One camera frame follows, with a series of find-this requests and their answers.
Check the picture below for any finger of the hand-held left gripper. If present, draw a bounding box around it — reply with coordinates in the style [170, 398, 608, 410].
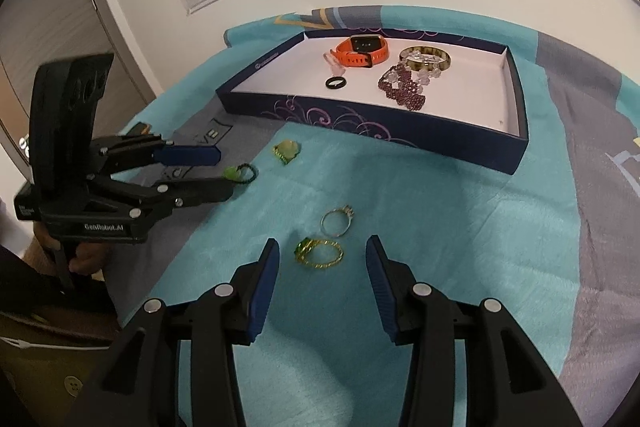
[87, 174, 235, 223]
[97, 132, 222, 168]

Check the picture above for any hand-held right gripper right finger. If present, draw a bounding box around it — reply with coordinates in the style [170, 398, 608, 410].
[365, 234, 583, 427]

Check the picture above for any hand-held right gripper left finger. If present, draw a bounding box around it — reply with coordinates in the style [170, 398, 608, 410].
[65, 238, 281, 427]

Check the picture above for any black cord green bead bracelet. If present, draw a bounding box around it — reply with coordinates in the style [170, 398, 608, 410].
[223, 163, 258, 184]

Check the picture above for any gold ring with green stone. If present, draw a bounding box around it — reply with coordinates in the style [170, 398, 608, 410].
[295, 238, 345, 271]

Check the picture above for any dark blue shallow box tray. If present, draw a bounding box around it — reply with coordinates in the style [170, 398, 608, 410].
[216, 29, 530, 176]

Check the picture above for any pale pink pendant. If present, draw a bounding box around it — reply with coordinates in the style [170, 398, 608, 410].
[322, 52, 348, 78]

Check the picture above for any dark red bead bracelet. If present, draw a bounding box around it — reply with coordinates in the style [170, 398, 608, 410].
[377, 63, 427, 112]

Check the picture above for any orange strap smart watch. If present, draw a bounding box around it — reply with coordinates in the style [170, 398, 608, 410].
[334, 34, 390, 70]

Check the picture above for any clear crystal bead bracelet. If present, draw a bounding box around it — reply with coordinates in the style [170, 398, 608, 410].
[387, 49, 443, 85]

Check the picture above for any amber green bangle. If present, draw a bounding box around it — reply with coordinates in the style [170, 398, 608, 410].
[399, 47, 453, 72]

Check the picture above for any person's left forearm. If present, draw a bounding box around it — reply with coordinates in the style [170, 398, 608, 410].
[0, 244, 121, 338]

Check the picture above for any person's left hand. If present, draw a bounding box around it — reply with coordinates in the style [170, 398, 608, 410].
[32, 227, 111, 275]

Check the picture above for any pale green jade pendant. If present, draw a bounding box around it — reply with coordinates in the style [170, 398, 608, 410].
[272, 139, 301, 166]

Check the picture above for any grey wooden door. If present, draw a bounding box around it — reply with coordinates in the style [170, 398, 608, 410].
[0, 0, 158, 178]

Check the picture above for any silver ring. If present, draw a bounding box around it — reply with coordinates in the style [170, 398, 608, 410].
[320, 205, 357, 237]

